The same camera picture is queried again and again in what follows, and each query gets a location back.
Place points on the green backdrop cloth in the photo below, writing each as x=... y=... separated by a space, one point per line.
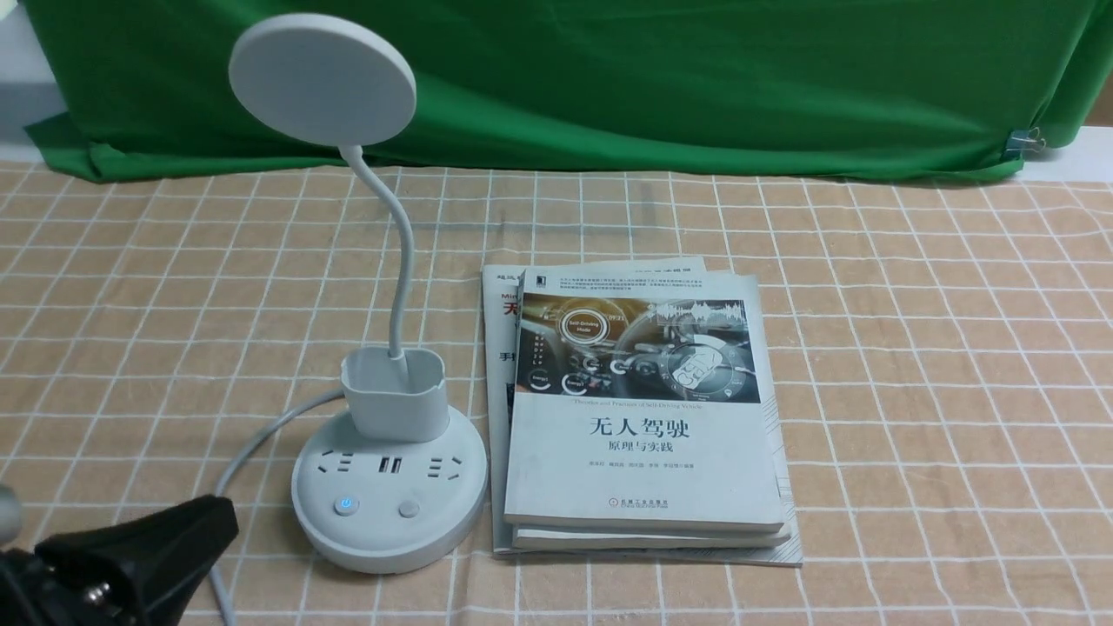
x=875 y=90

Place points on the bottom book red title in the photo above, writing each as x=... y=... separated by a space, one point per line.
x=499 y=288

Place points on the middle white book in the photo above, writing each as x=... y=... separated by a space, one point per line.
x=652 y=540

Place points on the white desk lamp with sockets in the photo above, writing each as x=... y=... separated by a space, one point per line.
x=397 y=480

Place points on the top book self-driving cover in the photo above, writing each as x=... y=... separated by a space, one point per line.
x=643 y=452

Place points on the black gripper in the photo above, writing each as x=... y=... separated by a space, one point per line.
x=143 y=572

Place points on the blue binder clip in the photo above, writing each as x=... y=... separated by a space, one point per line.
x=1022 y=143

